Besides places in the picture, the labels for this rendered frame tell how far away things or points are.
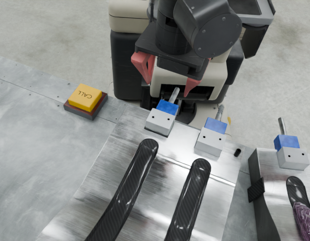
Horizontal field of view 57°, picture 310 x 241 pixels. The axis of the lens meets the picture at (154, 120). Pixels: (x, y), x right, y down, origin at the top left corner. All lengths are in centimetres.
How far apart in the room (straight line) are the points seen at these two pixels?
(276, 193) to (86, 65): 162
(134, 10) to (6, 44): 140
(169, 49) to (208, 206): 28
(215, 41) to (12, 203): 50
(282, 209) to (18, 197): 51
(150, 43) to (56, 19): 203
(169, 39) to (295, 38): 226
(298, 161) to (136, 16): 71
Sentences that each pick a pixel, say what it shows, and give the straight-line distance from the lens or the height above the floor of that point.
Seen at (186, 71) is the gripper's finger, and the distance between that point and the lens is 41.
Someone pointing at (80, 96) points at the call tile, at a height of 84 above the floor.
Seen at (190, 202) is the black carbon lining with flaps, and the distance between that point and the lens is 53.
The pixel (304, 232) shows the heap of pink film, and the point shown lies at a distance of 56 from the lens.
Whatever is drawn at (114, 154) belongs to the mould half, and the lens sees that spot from 55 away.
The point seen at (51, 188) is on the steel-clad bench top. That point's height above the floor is 80.
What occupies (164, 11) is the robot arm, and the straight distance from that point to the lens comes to 38.
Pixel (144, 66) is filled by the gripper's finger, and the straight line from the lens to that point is 45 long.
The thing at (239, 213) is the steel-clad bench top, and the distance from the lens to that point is 64.
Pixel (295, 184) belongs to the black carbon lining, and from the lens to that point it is 65.
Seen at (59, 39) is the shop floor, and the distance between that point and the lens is 224.
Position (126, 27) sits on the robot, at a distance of 109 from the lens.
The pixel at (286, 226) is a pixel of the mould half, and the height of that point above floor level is 89.
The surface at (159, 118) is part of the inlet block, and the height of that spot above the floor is 92.
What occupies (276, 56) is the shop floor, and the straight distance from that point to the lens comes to 235.
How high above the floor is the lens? 137
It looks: 54 degrees down
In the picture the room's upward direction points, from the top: 7 degrees clockwise
